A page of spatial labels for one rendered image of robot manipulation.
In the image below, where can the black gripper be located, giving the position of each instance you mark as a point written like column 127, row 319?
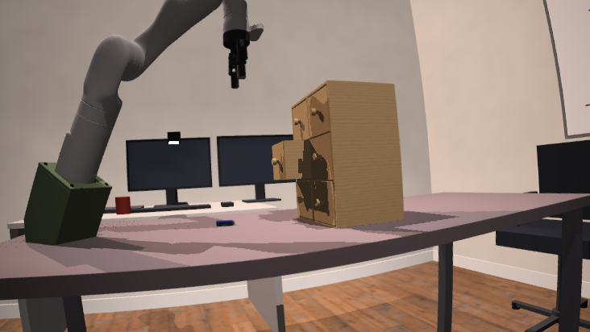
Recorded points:
column 238, row 40

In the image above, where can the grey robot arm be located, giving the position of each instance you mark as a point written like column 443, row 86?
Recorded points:
column 84, row 145

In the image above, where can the blue aa battery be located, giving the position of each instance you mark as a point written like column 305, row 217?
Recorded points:
column 225, row 223

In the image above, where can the small brown chest of drawers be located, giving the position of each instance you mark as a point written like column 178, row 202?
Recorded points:
column 366, row 153

